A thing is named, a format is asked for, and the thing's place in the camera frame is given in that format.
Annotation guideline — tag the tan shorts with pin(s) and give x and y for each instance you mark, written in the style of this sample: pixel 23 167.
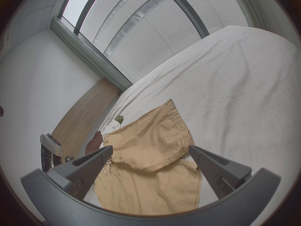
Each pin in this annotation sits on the tan shorts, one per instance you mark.
pixel 150 145

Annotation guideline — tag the green garment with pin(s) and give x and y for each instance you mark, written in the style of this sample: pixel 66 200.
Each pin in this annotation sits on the green garment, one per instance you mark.
pixel 119 119

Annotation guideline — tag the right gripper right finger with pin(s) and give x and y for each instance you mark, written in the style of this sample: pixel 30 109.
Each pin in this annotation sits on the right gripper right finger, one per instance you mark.
pixel 218 173

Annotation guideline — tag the bed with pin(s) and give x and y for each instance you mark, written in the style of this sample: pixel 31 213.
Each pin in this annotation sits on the bed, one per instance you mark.
pixel 235 90

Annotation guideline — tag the window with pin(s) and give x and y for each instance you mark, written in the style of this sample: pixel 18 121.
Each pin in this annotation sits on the window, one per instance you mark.
pixel 152 32

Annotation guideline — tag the grey-green curtain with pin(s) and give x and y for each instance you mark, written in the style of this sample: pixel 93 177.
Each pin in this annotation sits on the grey-green curtain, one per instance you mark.
pixel 261 6
pixel 94 55

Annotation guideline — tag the white garment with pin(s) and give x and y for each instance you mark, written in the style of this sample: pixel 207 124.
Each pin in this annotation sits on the white garment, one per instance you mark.
pixel 112 127

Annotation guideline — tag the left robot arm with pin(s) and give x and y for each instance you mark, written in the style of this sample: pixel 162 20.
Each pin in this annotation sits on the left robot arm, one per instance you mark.
pixel 50 142

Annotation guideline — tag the brown garment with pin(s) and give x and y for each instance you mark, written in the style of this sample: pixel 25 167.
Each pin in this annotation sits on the brown garment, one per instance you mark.
pixel 94 143

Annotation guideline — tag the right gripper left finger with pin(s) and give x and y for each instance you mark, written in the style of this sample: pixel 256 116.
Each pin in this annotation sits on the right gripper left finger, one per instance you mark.
pixel 82 171

